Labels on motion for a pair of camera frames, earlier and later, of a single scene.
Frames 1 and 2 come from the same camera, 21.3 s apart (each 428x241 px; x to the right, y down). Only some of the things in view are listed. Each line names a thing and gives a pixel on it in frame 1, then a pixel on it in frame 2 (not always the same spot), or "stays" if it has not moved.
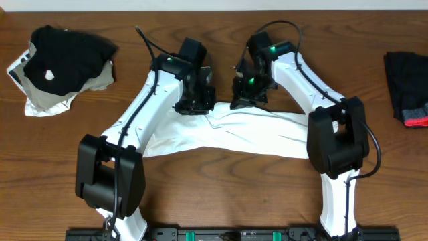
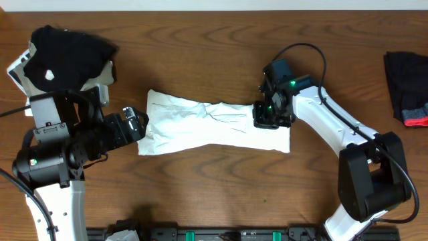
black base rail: (235, 234) stays
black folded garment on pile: (63, 61) stays
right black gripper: (241, 99) to (260, 121)
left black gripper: (194, 107) to (132, 125)
